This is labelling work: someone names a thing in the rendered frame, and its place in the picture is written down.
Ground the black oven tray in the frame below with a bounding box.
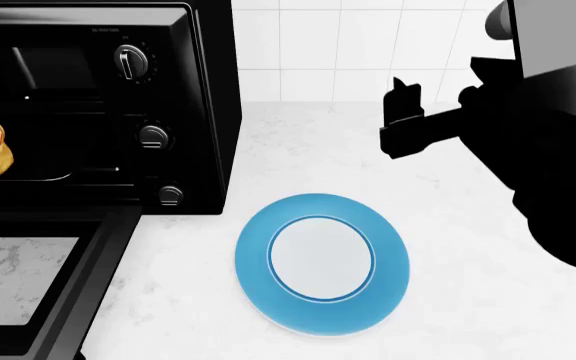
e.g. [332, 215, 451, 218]
[0, 159, 77, 183]

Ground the black toaster oven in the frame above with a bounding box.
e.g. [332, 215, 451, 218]
[0, 0, 244, 217]

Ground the small silver oven knob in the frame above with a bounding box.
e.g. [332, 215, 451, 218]
[157, 184, 186, 207]

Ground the large silver oven knob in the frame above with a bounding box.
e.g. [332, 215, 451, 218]
[113, 43, 151, 81]

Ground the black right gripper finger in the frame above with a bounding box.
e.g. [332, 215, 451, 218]
[382, 75, 427, 127]
[378, 106, 465, 160]

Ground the medium silver oven knob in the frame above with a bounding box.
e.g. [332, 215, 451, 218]
[137, 123, 173, 150]

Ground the black oven door with glass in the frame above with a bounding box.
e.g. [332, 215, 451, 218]
[0, 204, 145, 360]

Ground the blue plate with white centre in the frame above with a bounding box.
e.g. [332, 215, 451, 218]
[233, 192, 412, 338]

